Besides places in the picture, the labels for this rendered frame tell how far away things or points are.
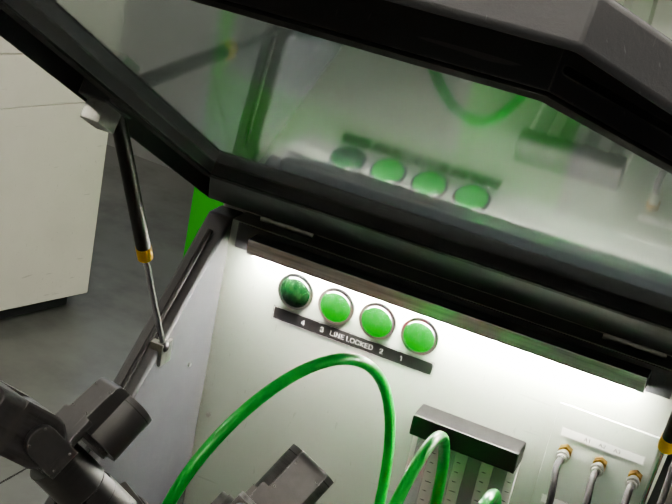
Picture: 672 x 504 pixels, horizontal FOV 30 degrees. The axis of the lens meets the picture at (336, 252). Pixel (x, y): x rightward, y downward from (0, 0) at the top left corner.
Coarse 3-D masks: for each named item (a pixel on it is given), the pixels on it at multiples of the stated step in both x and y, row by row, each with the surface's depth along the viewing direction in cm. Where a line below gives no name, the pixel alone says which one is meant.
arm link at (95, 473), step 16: (80, 448) 127; (96, 448) 128; (80, 464) 126; (96, 464) 129; (48, 480) 125; (64, 480) 125; (80, 480) 126; (96, 480) 127; (64, 496) 126; (80, 496) 127
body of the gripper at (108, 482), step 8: (104, 472) 129; (104, 480) 128; (112, 480) 130; (104, 488) 128; (112, 488) 129; (120, 488) 130; (128, 488) 135; (96, 496) 127; (104, 496) 128; (112, 496) 129; (120, 496) 130; (128, 496) 131; (136, 496) 133
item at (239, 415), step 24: (312, 360) 141; (336, 360) 143; (360, 360) 146; (288, 384) 138; (384, 384) 151; (240, 408) 135; (384, 408) 155; (216, 432) 134; (384, 432) 157; (384, 456) 159; (384, 480) 160
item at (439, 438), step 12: (444, 432) 143; (432, 444) 138; (444, 444) 144; (420, 456) 135; (444, 456) 148; (408, 468) 134; (420, 468) 135; (444, 468) 150; (408, 480) 133; (444, 480) 151; (396, 492) 132; (408, 492) 133; (432, 492) 153
